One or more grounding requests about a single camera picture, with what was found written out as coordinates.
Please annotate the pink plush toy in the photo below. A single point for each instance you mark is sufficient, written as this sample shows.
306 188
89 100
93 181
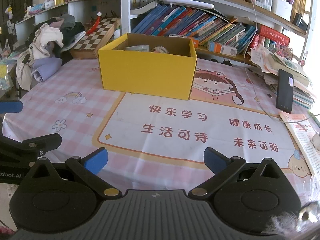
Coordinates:
159 49

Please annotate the black smartphone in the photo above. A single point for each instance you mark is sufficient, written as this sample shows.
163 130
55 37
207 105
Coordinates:
284 100

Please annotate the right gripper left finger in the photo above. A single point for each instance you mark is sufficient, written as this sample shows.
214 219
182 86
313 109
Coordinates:
75 179

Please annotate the row of books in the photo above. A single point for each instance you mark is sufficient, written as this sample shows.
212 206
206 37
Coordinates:
204 26

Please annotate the stack of papers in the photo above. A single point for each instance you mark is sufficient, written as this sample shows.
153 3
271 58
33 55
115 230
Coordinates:
272 65

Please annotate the white orange medicine box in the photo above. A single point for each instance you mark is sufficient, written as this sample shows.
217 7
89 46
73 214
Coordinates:
222 49

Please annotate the clear packing tape roll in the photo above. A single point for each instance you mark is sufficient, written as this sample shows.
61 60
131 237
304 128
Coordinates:
141 48

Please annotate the pile of clothes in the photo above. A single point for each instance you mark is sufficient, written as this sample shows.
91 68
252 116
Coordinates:
44 46

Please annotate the wooden chessboard box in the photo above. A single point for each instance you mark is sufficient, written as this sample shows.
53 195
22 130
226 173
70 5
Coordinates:
96 37

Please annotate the yellow cardboard box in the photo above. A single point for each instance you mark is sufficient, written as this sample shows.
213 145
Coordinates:
167 75

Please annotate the white shelf unit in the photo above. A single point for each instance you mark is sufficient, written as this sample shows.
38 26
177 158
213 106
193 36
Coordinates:
128 10

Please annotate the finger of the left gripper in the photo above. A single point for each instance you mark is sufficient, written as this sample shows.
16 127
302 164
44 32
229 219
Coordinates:
20 154
10 107

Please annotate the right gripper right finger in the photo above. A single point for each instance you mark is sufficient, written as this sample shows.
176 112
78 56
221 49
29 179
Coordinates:
236 179

